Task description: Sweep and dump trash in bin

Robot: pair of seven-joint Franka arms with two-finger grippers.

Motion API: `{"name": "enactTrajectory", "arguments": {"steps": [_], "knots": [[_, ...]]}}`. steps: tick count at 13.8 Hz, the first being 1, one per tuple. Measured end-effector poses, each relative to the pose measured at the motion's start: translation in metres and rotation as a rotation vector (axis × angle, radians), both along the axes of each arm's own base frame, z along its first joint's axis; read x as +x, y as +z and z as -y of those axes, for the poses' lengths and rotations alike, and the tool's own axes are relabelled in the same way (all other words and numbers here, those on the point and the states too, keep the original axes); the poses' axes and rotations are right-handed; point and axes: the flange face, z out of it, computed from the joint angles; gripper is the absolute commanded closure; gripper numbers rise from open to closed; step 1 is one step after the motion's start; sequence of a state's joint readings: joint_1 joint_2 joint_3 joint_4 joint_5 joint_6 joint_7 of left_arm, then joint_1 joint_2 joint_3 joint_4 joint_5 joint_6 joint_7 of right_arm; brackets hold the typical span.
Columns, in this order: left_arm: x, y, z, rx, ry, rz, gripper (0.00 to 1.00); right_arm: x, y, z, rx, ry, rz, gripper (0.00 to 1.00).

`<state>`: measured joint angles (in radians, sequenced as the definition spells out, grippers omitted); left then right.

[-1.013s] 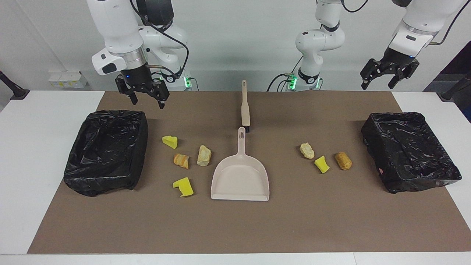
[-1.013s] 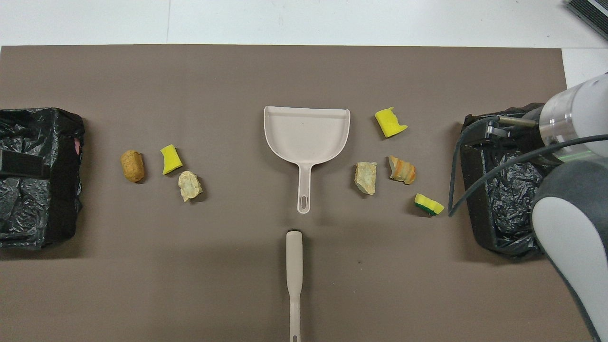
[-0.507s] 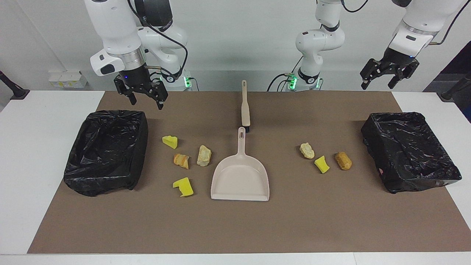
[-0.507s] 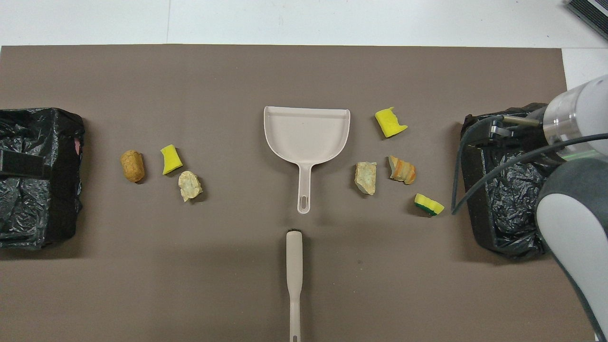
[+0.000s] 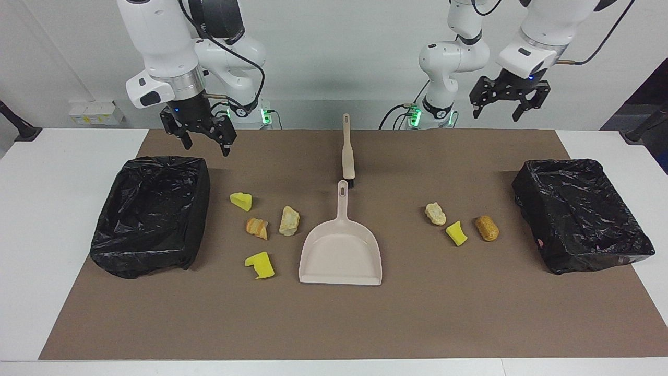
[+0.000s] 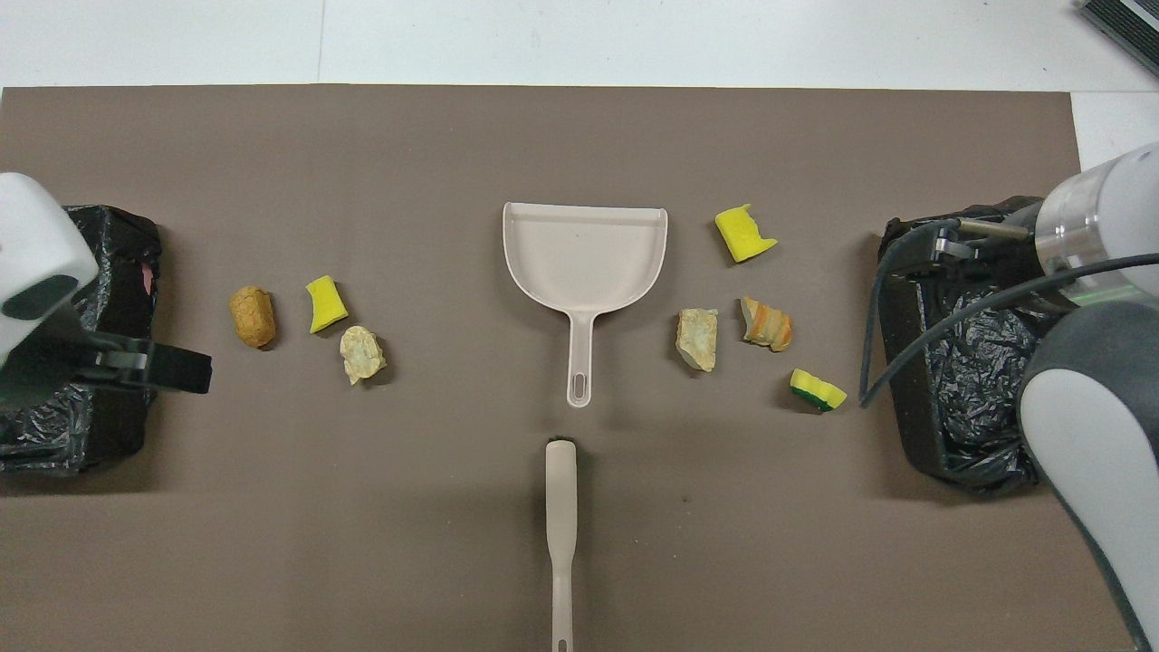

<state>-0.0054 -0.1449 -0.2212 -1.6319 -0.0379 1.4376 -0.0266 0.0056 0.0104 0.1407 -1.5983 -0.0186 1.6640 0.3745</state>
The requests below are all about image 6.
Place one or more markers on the yellow and green sponge piece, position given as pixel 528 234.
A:
pixel 819 389

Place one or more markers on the notched yellow sponge piece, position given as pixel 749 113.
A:
pixel 742 237

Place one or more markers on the brown table mat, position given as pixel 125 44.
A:
pixel 362 136

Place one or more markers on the beige brush with black bristles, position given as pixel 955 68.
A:
pixel 561 507

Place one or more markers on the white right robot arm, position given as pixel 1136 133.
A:
pixel 1087 435

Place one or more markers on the striped orange croissant piece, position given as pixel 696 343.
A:
pixel 770 326

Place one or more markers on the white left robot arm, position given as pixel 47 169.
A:
pixel 36 235

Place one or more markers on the beige bread chunk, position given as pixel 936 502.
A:
pixel 697 340

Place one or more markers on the black ribbed device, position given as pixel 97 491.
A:
pixel 1127 23

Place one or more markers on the cream pastry piece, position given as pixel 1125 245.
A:
pixel 360 355

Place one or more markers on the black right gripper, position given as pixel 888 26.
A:
pixel 1010 249

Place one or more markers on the beige plastic dustpan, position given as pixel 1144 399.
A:
pixel 584 263

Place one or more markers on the plain yellow sponge piece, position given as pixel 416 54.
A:
pixel 324 308

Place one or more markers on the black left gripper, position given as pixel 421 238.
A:
pixel 54 376

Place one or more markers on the bin lined with black bag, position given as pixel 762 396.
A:
pixel 960 389
pixel 127 272

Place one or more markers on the brown bread roll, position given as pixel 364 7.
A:
pixel 252 317

